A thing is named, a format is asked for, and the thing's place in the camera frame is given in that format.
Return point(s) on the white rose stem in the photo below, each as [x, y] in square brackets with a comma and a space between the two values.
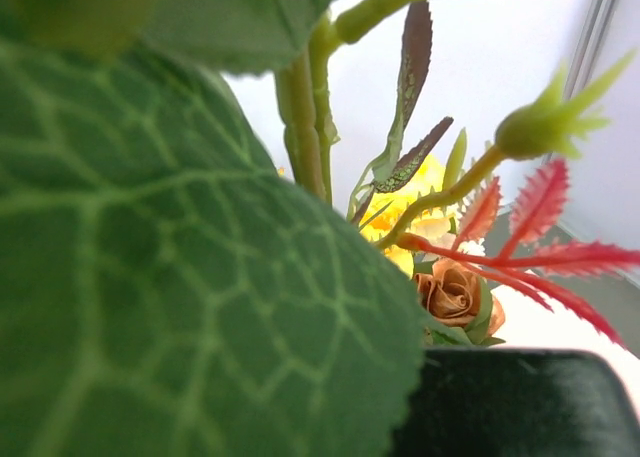
[190, 190]

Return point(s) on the brown rose stem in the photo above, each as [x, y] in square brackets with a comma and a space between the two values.
[460, 299]

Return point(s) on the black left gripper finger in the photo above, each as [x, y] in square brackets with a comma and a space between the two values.
[517, 402]

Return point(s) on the yellow rose stem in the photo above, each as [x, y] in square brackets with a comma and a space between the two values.
[425, 219]

